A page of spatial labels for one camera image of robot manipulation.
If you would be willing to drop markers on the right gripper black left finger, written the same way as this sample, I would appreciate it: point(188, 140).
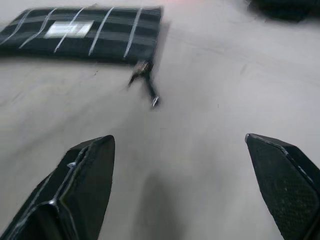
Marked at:
point(80, 195)

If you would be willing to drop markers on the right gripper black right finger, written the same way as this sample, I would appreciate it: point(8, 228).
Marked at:
point(287, 185)

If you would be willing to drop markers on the black plaid fabric pencil case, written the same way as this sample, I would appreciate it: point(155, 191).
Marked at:
point(112, 37)

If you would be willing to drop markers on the black blurred object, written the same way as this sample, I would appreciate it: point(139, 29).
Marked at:
point(287, 8)

